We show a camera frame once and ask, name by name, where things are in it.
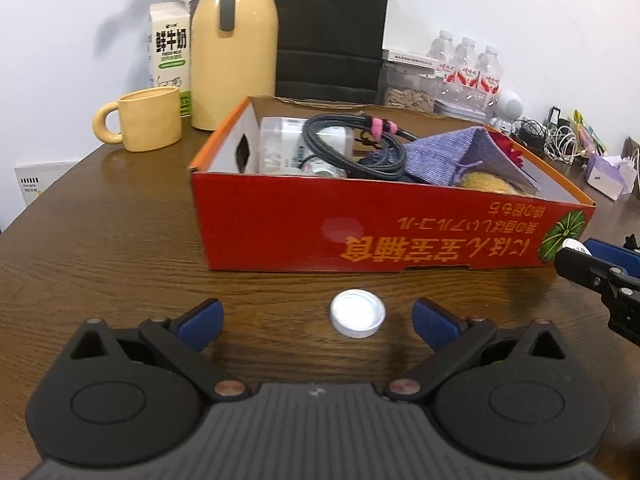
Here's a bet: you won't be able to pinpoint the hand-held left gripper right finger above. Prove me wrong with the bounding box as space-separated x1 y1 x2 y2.
385 297 568 403

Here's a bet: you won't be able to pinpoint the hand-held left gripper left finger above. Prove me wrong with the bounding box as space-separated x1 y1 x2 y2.
70 297 251 403

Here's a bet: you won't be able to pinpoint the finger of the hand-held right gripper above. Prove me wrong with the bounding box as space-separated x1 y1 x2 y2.
585 235 640 273
554 247 640 347

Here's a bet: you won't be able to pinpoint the white tape roll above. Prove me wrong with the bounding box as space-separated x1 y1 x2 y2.
560 237 592 261

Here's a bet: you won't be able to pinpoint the white round lid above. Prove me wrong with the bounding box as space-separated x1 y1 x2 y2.
329 289 387 338

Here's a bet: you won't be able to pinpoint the yellow soft item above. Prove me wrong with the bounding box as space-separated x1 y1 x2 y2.
457 170 536 196

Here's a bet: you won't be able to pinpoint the red cardboard box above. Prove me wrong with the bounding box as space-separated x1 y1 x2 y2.
189 95 597 273

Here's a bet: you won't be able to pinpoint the purple knit pouch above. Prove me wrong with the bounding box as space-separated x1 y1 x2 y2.
402 126 541 193

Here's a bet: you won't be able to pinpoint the white tissue pack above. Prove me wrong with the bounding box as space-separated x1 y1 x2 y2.
257 116 351 178

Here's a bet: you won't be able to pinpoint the black braided cable coil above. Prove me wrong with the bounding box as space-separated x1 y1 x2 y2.
302 113 421 181

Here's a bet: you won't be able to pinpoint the purple tissue box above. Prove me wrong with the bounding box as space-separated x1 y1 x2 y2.
585 154 638 200

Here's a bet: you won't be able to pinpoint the colourful snack packet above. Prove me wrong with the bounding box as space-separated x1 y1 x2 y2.
570 110 608 156

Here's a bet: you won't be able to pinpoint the black power adapter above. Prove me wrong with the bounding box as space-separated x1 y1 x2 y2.
515 117 548 153

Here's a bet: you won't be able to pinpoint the clear water bottle red label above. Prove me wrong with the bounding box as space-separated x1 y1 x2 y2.
452 36 478 111
472 45 502 116
427 30 456 106

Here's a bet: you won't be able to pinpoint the yellow mug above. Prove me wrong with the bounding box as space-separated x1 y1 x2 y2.
91 86 183 153

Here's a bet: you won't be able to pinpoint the white carton box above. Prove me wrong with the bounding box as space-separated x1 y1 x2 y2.
14 160 81 207

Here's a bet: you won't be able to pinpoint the clear seed container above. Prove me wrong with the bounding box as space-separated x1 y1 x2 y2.
377 49 443 113

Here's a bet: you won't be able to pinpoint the white milk carton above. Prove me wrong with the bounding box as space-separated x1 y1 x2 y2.
148 1 193 118

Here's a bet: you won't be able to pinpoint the yellow thermos jug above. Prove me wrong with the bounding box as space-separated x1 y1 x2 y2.
190 0 279 132

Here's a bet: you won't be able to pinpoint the black paper bag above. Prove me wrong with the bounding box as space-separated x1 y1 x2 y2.
264 0 392 106

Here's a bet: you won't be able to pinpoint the tangled white cables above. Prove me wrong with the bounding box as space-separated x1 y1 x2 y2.
542 122 591 163

